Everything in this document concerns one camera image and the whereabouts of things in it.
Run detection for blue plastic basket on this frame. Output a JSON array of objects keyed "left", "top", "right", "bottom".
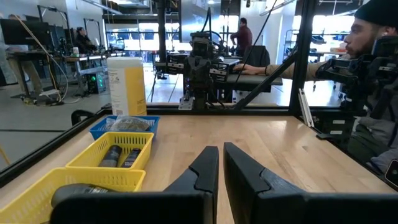
[{"left": 89, "top": 114, "right": 160, "bottom": 141}]

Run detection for small black tube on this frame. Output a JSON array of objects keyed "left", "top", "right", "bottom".
[{"left": 98, "top": 144, "right": 123, "bottom": 168}]

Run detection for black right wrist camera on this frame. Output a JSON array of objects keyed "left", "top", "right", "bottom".
[{"left": 190, "top": 32, "right": 215, "bottom": 58}]

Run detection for white bars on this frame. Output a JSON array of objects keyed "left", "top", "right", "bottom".
[{"left": 297, "top": 88, "right": 314, "bottom": 128}]

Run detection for yellow cable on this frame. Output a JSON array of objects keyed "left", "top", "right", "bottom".
[{"left": 11, "top": 14, "right": 70, "bottom": 104}]

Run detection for black desk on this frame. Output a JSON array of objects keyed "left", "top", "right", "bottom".
[{"left": 214, "top": 57, "right": 284, "bottom": 93}]

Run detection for black monitor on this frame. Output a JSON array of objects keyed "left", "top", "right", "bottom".
[{"left": 0, "top": 18, "right": 51, "bottom": 46}]

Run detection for black office chair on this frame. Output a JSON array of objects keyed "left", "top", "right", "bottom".
[{"left": 243, "top": 45, "right": 271, "bottom": 68}]

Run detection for yellow wipes canister white lid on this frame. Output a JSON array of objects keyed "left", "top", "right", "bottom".
[{"left": 106, "top": 56, "right": 148, "bottom": 117}]

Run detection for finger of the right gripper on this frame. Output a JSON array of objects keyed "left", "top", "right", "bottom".
[
  {"left": 198, "top": 57, "right": 214, "bottom": 91},
  {"left": 183, "top": 57, "right": 200, "bottom": 91}
]

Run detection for grey tube with blue cap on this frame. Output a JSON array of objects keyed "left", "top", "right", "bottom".
[{"left": 120, "top": 147, "right": 142, "bottom": 169}]

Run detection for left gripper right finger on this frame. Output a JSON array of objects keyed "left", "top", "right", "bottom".
[{"left": 223, "top": 142, "right": 308, "bottom": 224}]

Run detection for computer tower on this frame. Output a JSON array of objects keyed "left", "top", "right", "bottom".
[{"left": 85, "top": 71, "right": 107, "bottom": 95}]

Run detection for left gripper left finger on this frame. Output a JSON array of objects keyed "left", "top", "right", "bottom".
[{"left": 164, "top": 145, "right": 220, "bottom": 224}]

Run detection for yellow plastic basket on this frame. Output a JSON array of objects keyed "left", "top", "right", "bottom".
[
  {"left": 0, "top": 167, "right": 147, "bottom": 224},
  {"left": 65, "top": 131, "right": 155, "bottom": 172}
]

